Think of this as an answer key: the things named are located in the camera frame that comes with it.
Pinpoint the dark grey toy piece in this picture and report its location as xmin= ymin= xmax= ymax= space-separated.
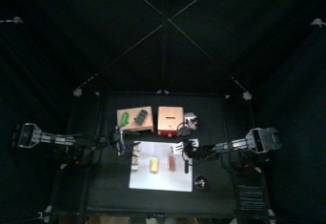
xmin=134 ymin=109 xmax=150 ymax=126

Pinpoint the thin light cord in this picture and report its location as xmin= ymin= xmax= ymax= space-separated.
xmin=79 ymin=0 xmax=226 ymax=88
xmin=118 ymin=0 xmax=253 ymax=92

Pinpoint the small black shiny cup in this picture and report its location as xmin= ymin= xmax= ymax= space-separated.
xmin=194 ymin=174 xmax=209 ymax=190

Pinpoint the white toy rice block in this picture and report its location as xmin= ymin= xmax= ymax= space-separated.
xmin=130 ymin=155 xmax=142 ymax=172
xmin=166 ymin=155 xmax=177 ymax=172

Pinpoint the green toy vegetable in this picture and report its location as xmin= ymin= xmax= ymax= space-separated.
xmin=121 ymin=112 xmax=131 ymax=128

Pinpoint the small silver metal holder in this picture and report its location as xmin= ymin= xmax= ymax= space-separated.
xmin=183 ymin=112 xmax=201 ymax=132

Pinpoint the white paper sheet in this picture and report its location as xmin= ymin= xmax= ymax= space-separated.
xmin=127 ymin=139 xmax=195 ymax=193

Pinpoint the wooden box with red base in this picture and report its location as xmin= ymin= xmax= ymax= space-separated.
xmin=157 ymin=106 xmax=186 ymax=137

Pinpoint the silver table edge clamp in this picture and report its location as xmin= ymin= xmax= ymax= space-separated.
xmin=264 ymin=210 xmax=278 ymax=224
xmin=36 ymin=205 xmax=54 ymax=223

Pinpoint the flat wooden box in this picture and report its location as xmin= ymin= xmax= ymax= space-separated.
xmin=117 ymin=106 xmax=155 ymax=133

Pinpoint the red toy salmon slice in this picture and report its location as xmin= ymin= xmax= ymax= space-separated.
xmin=167 ymin=155 xmax=177 ymax=171

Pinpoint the black plate with white text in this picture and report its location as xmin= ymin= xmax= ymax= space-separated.
xmin=233 ymin=173 xmax=269 ymax=218

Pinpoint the yellow toy egg piece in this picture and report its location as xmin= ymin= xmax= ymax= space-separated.
xmin=150 ymin=156 xmax=161 ymax=173

